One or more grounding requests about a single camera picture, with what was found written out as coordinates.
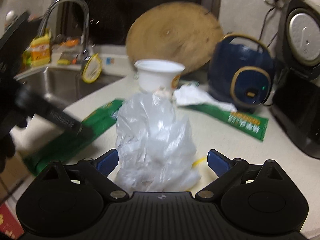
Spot long green wrapper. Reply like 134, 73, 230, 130
23, 99, 124, 176

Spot short green wrapper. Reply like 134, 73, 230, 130
186, 104, 268, 141

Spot clear plastic bag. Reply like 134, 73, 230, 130
116, 93, 201, 193

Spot white tissue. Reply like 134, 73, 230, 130
173, 85, 238, 112

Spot white paper bowl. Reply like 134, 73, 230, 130
134, 59, 185, 92

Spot yellow round sponge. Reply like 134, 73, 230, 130
192, 157, 207, 168

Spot chrome kitchen faucet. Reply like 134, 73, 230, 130
36, 0, 91, 72

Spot stainless steel sink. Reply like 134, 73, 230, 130
16, 67, 122, 109

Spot yellow detergent bottle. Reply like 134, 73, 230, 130
30, 28, 52, 68

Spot yellow grey scrub sponge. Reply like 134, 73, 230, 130
57, 51, 77, 65

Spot yellow mesh sink strainer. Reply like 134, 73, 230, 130
81, 53, 103, 83

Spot black open rice cooker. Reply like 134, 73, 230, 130
270, 0, 319, 159

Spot blue rice cooker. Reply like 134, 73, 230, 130
208, 34, 276, 113

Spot black colander pan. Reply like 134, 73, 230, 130
84, 0, 125, 45

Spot round wooden cutting board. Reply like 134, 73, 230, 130
125, 2, 223, 74

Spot black power cable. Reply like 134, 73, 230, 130
257, 0, 282, 48

